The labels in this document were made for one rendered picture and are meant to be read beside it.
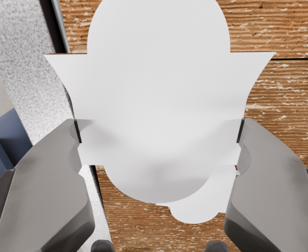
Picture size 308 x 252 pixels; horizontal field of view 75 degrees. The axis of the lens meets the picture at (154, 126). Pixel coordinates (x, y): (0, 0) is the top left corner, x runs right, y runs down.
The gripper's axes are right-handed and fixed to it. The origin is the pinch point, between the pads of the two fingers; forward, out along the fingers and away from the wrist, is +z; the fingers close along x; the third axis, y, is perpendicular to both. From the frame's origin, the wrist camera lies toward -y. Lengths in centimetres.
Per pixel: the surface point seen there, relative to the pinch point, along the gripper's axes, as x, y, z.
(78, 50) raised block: -7.9, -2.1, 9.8
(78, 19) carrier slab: -8.2, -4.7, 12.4
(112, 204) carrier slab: -8.1, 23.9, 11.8
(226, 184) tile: 9.7, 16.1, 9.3
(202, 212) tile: 7.0, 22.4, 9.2
